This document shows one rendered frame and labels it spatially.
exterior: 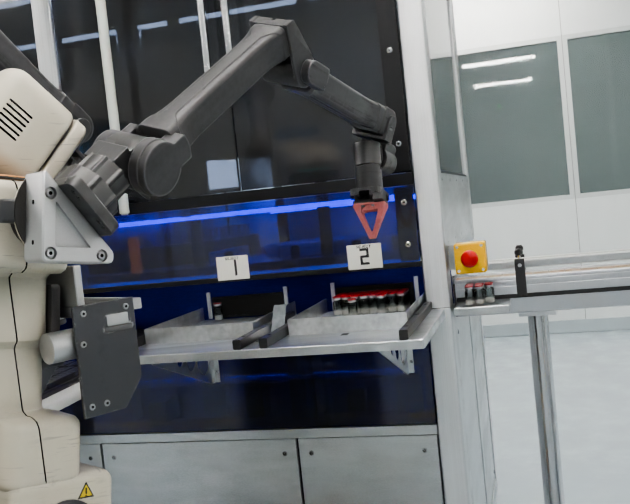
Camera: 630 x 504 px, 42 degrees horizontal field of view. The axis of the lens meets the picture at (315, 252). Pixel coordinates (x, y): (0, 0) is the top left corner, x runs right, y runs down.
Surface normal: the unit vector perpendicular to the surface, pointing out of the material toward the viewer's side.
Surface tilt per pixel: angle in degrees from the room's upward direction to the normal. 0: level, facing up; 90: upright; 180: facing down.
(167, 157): 107
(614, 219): 90
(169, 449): 90
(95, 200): 90
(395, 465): 90
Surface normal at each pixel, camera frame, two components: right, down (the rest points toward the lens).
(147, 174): 0.85, 0.24
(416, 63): -0.26, 0.07
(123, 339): 0.71, -0.04
